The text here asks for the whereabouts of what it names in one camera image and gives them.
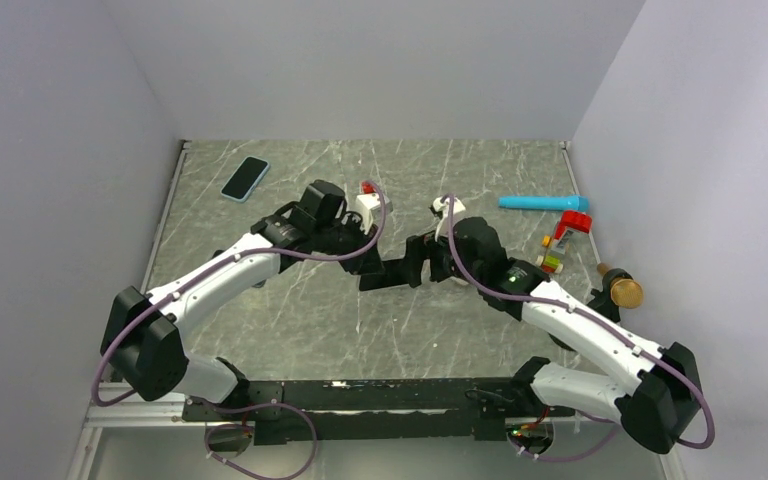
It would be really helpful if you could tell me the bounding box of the gold microphone on black stand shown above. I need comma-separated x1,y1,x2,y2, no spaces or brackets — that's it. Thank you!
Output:
587,263,644,324

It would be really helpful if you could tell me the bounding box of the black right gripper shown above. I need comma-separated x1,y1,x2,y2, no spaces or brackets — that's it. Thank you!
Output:
397,228,484,288

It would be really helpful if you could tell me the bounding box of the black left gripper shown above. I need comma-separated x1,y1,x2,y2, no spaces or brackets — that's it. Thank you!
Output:
314,213,385,276

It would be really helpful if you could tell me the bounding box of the colourful toy brick model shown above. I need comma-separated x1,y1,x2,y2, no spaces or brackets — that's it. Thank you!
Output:
537,210,593,274

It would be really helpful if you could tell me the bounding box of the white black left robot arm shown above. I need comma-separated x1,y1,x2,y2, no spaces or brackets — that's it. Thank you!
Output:
97,180,392,420

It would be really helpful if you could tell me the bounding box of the light blue cylinder tube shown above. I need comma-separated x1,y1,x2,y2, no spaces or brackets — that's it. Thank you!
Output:
498,195,590,213

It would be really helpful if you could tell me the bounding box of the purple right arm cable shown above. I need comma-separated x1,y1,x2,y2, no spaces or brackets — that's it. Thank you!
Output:
440,193,717,465

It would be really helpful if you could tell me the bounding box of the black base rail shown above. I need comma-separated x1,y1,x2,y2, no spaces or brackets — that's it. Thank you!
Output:
182,377,574,446

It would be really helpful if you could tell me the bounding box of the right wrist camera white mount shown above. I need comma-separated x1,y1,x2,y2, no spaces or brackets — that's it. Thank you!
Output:
430,195,466,241

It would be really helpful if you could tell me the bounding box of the phone in light blue case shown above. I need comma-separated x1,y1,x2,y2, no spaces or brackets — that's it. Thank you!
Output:
220,156,270,203

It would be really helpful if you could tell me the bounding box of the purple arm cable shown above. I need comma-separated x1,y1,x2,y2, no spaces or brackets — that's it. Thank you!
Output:
90,180,389,409
440,193,717,465

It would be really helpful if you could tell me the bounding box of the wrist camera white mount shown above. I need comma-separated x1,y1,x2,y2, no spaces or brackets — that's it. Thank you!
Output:
352,181,393,234
430,195,466,241

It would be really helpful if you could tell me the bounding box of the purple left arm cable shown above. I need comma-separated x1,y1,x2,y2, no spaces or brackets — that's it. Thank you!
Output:
90,180,389,409

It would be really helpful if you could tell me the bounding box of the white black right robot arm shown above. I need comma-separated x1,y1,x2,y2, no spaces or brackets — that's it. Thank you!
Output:
397,217,716,454

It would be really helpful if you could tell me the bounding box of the phone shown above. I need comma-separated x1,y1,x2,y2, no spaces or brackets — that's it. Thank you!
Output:
220,156,270,203
359,257,425,292

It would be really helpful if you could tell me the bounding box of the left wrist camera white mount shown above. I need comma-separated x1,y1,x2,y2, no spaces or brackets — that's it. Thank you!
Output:
352,181,393,234

